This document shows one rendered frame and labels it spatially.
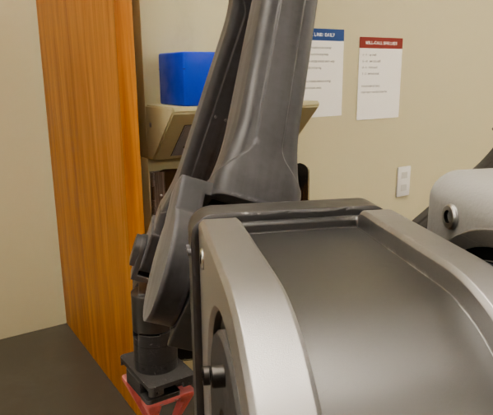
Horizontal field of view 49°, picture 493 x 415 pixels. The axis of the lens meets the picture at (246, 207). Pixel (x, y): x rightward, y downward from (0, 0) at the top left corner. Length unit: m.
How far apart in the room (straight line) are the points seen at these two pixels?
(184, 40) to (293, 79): 0.66
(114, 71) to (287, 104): 0.56
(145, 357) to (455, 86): 1.85
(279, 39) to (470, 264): 0.29
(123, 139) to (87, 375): 0.56
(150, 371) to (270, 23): 0.47
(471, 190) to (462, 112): 2.18
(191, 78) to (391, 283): 0.80
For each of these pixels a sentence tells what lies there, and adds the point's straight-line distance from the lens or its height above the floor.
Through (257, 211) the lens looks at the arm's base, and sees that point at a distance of 0.22.
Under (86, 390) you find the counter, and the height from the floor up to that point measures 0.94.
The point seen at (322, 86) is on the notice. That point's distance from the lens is 1.82.
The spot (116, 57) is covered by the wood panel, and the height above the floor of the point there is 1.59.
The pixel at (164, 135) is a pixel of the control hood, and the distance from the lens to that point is 0.97.
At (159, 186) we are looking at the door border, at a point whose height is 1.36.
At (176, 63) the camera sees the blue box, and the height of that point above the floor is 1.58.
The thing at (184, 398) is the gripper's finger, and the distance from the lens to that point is 0.76.
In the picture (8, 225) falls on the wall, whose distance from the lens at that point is 1.44.
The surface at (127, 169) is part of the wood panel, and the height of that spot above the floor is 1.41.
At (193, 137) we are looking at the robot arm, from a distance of 0.62.
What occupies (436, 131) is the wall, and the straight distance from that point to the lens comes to 2.27.
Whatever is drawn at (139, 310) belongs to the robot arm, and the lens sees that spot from 0.71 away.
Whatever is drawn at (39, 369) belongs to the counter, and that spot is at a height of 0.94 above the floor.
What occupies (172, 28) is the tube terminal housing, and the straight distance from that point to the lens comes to 1.06.
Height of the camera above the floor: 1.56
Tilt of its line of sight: 14 degrees down
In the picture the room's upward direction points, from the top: 1 degrees counter-clockwise
